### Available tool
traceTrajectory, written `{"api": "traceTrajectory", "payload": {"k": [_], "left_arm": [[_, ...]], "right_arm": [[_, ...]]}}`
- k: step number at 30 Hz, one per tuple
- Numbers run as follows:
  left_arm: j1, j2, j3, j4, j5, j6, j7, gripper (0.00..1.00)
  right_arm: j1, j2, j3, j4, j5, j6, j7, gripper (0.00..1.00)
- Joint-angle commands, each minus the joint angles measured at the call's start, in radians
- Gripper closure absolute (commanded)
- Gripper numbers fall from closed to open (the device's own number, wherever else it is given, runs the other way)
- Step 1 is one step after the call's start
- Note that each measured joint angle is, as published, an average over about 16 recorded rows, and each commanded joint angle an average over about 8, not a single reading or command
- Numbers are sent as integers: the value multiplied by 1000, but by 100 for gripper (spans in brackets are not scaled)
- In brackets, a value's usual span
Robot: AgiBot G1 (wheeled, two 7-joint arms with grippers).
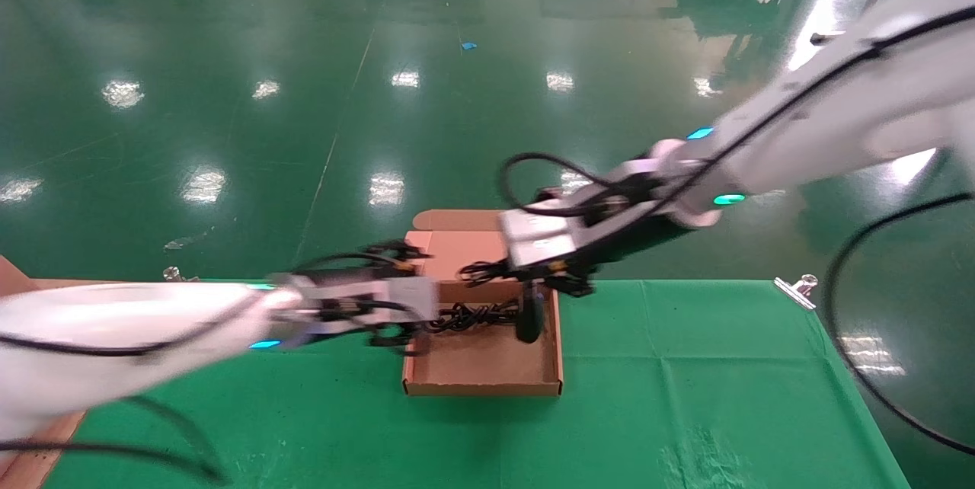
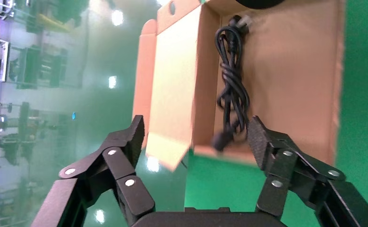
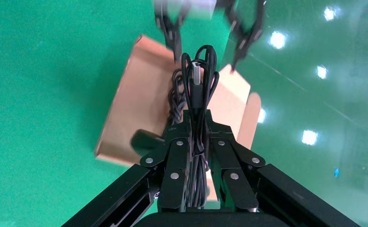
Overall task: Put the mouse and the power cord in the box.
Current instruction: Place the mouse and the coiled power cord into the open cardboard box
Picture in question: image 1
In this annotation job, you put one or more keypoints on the brown carton with red print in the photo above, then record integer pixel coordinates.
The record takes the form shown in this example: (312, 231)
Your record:
(11, 279)

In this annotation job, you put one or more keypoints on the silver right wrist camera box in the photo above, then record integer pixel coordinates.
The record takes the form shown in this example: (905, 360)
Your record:
(533, 238)

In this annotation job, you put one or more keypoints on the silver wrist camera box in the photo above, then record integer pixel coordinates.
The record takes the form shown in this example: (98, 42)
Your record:
(411, 295)
(533, 238)

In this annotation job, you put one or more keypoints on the open brown cardboard box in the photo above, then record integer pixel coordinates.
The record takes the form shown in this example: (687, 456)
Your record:
(480, 363)

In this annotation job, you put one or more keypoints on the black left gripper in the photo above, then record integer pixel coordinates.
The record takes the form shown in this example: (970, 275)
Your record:
(400, 337)

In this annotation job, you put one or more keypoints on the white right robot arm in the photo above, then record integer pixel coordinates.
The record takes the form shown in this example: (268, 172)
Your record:
(876, 116)

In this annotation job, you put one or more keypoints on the green table cloth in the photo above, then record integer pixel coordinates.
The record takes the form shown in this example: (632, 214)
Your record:
(685, 367)

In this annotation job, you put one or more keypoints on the silver binder clip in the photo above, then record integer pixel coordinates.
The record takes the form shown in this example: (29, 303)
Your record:
(794, 292)
(174, 274)

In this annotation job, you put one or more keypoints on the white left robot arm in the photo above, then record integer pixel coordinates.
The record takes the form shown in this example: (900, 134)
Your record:
(91, 306)

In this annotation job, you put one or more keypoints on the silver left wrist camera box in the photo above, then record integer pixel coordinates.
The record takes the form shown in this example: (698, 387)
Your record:
(411, 295)

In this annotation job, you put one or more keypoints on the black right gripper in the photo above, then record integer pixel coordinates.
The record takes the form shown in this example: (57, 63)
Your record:
(624, 241)

